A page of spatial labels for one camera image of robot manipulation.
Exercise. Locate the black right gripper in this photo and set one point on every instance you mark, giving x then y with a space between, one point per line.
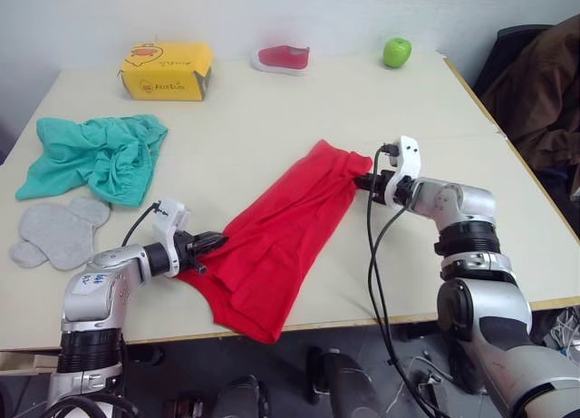
383 180

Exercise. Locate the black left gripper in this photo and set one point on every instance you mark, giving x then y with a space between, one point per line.
186 248

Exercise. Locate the red t-shirt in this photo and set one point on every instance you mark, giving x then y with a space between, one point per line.
281 218

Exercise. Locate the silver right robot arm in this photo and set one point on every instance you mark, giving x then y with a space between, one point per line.
462 200

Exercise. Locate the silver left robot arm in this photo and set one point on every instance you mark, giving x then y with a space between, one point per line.
90 300

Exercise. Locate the teal shorts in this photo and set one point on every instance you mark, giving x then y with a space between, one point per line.
90 155

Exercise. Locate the green apple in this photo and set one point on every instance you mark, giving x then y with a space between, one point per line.
397 53

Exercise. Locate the red and white shoe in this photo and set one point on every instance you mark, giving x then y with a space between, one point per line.
283 57

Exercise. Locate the grey sock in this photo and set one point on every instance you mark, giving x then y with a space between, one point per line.
59 236
25 254

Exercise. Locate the dark rounded shape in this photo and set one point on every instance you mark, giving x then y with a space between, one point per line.
240 397
349 386

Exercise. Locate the yellow cardboard box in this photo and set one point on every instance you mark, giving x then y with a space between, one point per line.
161 84

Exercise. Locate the black chair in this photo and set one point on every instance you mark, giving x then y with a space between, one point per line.
496 55

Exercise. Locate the brown jacket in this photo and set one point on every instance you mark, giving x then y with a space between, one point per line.
544 82

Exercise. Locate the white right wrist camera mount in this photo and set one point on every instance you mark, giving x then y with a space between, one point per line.
408 157

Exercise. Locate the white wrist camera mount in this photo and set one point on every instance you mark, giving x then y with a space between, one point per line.
170 218
408 157

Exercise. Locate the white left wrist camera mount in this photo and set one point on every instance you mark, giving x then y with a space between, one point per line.
170 218

